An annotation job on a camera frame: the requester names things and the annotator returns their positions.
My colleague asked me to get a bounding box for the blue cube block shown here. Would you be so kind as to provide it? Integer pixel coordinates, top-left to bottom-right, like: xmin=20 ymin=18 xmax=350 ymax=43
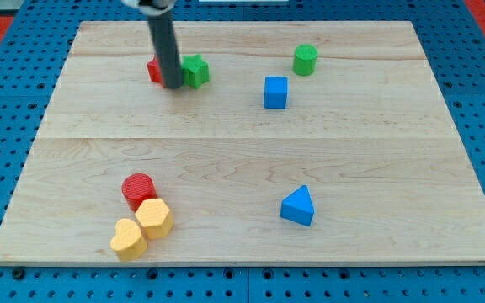
xmin=263 ymin=76 xmax=289 ymax=109

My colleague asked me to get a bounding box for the yellow hexagon block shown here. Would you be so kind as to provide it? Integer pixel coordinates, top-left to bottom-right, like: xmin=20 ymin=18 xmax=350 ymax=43
xmin=135 ymin=199 xmax=174 ymax=240

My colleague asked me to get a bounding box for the light wooden board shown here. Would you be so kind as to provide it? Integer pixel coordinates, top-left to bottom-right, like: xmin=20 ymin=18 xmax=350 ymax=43
xmin=0 ymin=21 xmax=485 ymax=267

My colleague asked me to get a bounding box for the blue triangle block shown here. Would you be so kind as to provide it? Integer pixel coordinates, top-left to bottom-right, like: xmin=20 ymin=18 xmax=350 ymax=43
xmin=280 ymin=185 xmax=315 ymax=226

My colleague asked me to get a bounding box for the green cylinder block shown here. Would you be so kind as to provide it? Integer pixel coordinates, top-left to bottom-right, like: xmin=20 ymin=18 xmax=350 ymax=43
xmin=292 ymin=44 xmax=318 ymax=76

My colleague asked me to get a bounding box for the red cylinder block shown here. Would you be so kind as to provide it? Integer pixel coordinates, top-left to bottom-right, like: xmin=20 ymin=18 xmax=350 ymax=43
xmin=121 ymin=173 xmax=157 ymax=211

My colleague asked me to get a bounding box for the yellow heart block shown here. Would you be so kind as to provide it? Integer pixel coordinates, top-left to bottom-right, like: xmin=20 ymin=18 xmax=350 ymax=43
xmin=109 ymin=218 xmax=148 ymax=262

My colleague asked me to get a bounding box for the red star block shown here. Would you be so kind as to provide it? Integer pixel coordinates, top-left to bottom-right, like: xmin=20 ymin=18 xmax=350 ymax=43
xmin=147 ymin=56 xmax=165 ymax=88

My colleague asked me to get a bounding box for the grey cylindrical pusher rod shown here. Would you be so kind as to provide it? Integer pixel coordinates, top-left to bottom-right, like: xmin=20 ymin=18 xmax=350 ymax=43
xmin=147 ymin=10 xmax=184 ymax=89

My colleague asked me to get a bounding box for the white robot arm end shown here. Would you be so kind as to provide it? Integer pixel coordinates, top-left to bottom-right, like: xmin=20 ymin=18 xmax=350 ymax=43
xmin=121 ymin=0 xmax=176 ymax=16

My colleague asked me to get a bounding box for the green star block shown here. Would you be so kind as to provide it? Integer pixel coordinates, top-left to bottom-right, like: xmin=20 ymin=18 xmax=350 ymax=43
xmin=181 ymin=54 xmax=210 ymax=88

